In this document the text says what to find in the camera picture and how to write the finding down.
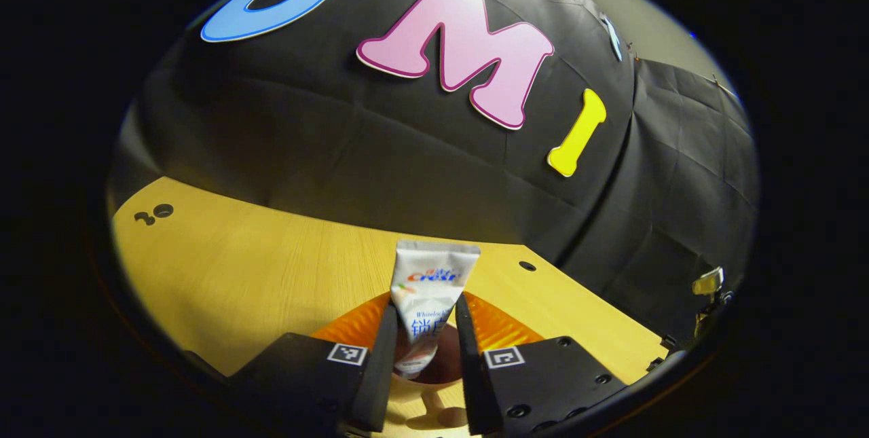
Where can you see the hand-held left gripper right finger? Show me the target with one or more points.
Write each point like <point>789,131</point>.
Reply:
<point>475,370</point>

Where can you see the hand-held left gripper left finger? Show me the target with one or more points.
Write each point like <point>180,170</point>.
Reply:
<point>377,370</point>

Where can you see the beige cup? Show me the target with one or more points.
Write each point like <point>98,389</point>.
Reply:
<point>445,364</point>

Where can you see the white toothpaste tube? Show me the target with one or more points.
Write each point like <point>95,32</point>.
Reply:
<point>431,288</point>

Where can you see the wooden desktop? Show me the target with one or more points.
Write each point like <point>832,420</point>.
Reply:
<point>237,275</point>

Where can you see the single black desk grommet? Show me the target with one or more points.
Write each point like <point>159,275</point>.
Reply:
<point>527,265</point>

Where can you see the black backdrop cloth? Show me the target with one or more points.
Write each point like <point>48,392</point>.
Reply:
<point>305,153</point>

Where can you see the metal clamp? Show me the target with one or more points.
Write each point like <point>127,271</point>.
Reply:
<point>708,283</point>

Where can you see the double black desk grommet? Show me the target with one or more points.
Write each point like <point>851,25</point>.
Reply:
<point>156,212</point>

